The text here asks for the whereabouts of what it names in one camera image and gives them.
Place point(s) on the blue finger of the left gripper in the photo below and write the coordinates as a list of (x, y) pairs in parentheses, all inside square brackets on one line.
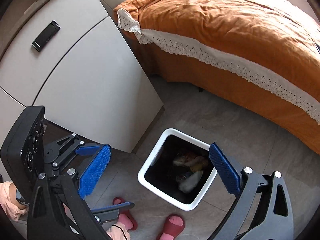
[(87, 150), (112, 209)]

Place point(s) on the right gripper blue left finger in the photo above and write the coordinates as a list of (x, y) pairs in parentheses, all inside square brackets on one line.
[(92, 173)]

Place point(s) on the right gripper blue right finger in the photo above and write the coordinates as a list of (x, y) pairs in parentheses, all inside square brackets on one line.
[(230, 177)]

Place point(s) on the white square trash bin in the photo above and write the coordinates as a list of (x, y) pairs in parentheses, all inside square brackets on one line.
[(178, 169)]

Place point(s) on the person's left hand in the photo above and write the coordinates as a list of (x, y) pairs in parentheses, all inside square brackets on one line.
[(12, 208)]

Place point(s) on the right red slipper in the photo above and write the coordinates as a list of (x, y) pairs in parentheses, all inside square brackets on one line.
[(172, 227)]

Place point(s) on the grey cabinet drawers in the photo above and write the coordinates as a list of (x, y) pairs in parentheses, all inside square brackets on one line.
[(86, 76)]

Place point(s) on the white lace bed trim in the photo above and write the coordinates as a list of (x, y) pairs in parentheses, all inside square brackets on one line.
[(248, 70)]

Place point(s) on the orange bed cover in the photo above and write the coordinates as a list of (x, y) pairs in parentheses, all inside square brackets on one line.
[(272, 33)]

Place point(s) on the black drawer handle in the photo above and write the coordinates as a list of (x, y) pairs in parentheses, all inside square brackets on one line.
[(43, 38)]

